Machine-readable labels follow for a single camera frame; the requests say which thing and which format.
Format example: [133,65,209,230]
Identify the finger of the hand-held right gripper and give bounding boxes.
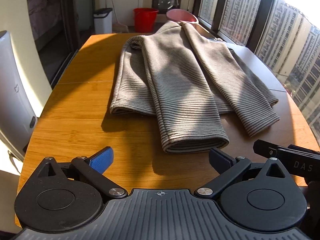
[253,139,292,158]
[287,144,320,154]

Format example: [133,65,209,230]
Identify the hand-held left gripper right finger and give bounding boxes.
[196,147,288,201]

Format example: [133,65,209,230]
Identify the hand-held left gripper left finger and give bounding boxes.
[37,146,127,199]

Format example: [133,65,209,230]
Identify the grey striped sweater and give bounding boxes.
[109,21,280,154]

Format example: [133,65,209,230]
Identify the apartment buildings outside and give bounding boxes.
[200,0,320,130]

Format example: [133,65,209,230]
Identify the white air purifier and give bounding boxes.
[0,30,39,161]

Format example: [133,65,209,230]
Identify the broom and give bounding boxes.
[107,0,129,33]

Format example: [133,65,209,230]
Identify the white trash bin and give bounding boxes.
[93,7,113,34]

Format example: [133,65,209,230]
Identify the red plastic bucket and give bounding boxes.
[133,8,159,32]

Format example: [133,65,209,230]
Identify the pink plastic bucket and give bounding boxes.
[166,9,199,25]

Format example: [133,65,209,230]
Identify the bed with pink bedding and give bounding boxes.
[26,0,62,41]

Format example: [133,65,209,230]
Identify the black window frame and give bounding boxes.
[192,0,320,143]

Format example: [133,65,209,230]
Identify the dark sliding door frame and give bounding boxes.
[60,0,83,85]

